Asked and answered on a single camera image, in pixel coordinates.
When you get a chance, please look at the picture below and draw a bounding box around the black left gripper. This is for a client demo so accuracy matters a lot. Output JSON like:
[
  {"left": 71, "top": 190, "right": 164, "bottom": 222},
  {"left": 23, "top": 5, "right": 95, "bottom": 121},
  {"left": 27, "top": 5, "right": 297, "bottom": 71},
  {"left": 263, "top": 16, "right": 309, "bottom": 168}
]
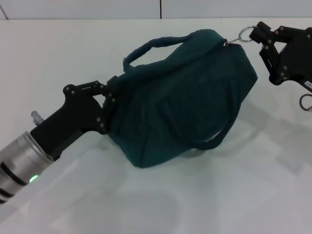
[{"left": 30, "top": 76, "right": 119, "bottom": 161}]

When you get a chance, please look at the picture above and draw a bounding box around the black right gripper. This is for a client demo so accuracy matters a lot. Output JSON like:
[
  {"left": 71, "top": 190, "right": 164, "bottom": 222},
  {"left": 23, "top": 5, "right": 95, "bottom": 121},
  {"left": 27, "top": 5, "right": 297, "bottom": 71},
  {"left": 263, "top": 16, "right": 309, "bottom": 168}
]
[{"left": 248, "top": 21, "right": 312, "bottom": 94}]

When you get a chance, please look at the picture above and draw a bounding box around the dark teal insulated lunch bag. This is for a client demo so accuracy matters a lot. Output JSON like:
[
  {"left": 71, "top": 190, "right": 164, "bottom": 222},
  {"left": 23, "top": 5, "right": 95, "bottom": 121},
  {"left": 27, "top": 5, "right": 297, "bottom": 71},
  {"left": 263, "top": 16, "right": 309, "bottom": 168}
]
[{"left": 106, "top": 28, "right": 258, "bottom": 169}]

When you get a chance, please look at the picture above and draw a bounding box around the right arm cable with connector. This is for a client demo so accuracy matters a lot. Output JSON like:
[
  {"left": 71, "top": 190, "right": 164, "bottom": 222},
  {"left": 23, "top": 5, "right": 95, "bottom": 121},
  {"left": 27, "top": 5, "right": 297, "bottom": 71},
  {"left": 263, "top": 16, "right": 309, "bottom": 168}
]
[{"left": 299, "top": 94, "right": 312, "bottom": 113}]

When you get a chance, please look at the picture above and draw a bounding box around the arm cable with connector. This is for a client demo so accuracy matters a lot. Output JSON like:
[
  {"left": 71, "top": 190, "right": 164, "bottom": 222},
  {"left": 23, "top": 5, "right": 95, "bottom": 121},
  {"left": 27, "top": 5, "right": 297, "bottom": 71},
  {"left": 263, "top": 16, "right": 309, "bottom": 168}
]
[
  {"left": 30, "top": 111, "right": 45, "bottom": 126},
  {"left": 299, "top": 94, "right": 312, "bottom": 113}
]

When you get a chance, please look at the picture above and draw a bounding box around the left arm cable with connector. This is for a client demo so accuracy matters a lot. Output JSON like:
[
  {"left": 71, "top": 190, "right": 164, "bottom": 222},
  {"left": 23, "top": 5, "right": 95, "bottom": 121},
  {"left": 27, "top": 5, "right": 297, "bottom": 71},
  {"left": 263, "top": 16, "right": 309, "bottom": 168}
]
[{"left": 30, "top": 111, "right": 45, "bottom": 126}]

